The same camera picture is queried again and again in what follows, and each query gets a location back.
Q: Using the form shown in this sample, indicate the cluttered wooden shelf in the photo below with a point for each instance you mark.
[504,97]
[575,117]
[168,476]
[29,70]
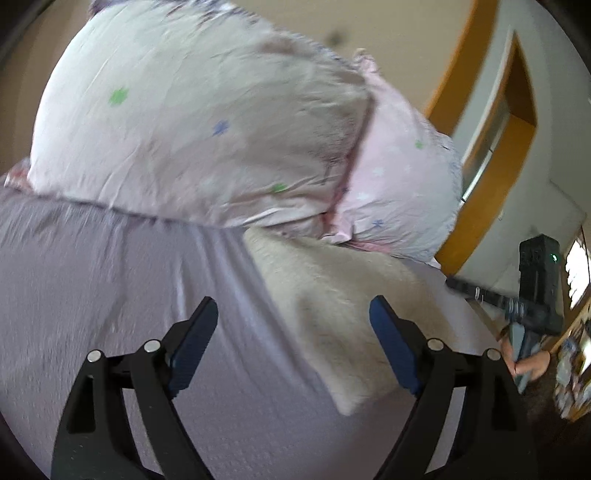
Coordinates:
[572,364]

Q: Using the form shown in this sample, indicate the large star-print pillow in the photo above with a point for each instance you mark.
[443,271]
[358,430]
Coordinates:
[221,120]

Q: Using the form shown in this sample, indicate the cream fuzzy small garment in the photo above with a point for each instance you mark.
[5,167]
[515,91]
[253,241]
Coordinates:
[332,300]

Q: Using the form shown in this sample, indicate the lilac bed sheet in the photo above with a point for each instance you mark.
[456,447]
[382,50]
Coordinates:
[138,332]

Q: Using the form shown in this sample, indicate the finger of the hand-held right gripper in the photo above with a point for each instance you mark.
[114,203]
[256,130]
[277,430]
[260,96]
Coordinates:
[480,293]

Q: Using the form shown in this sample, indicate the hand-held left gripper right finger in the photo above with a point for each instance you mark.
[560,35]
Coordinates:
[393,341]

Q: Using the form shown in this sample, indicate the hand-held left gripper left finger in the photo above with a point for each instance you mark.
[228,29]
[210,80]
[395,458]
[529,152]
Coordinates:
[191,344]

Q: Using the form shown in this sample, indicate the person's right hand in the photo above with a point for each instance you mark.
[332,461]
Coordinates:
[526,362]

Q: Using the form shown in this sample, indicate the wooden door frame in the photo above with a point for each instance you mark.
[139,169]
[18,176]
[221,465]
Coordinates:
[489,138]

